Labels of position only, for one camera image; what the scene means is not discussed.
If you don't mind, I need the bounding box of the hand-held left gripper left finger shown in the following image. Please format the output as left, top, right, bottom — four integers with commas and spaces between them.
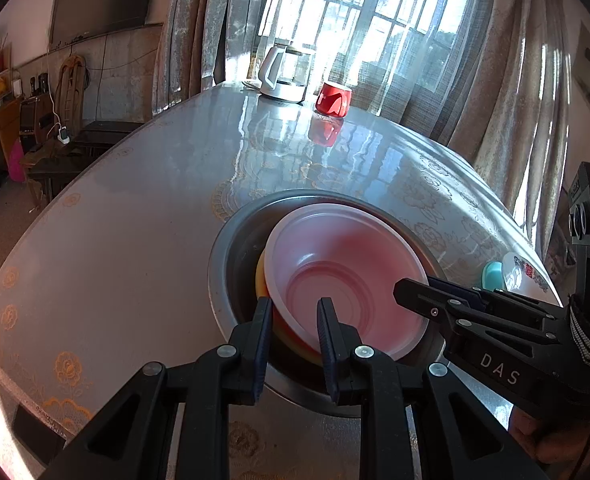
37, 296, 274, 480

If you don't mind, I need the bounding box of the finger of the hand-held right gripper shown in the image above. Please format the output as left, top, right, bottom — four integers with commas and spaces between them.
394, 277, 576, 411
427, 276, 572, 335

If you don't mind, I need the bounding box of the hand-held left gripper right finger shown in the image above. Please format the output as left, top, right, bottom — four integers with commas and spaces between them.
316, 297, 551, 480

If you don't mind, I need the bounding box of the large white red-print plate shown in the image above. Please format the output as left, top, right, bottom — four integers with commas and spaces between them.
500, 252, 551, 293

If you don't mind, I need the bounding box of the teal plastic plate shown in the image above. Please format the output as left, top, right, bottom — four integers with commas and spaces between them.
482, 261, 506, 292

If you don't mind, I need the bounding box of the yellow plastic bowl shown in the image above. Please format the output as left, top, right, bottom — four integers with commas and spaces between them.
255, 250, 326, 367

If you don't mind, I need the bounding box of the red plastic bowl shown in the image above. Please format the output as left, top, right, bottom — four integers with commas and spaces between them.
265, 203, 430, 362

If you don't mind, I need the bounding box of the stainless steel bowl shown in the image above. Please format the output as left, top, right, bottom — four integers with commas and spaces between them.
207, 188, 448, 418

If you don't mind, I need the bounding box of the person's right hand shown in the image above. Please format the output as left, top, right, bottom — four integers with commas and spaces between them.
508, 402, 590, 467

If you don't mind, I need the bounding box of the patterned bag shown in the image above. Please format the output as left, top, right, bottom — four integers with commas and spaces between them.
545, 220, 577, 282

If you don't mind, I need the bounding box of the lace patterned tablecloth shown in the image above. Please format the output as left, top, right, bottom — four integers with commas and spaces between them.
210, 125, 561, 306

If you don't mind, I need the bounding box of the beige patterned curtain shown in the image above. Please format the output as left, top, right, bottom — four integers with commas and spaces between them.
152, 0, 272, 117
410, 0, 574, 261

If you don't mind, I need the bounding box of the red cup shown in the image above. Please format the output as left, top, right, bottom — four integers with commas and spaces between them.
315, 81, 353, 117

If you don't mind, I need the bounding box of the dark low table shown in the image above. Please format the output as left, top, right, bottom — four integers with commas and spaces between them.
22, 120, 144, 202

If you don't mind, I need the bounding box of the white glass electric kettle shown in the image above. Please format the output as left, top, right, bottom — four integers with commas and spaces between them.
258, 42, 316, 103

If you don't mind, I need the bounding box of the pink plastic item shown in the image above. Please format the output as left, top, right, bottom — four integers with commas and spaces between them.
7, 140, 26, 184

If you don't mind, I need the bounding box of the barred window with sheer curtain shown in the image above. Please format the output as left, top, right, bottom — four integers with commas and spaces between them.
255, 0, 482, 111

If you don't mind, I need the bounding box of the wall-mounted black television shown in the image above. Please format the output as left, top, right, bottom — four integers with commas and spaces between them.
50, 0, 162, 52

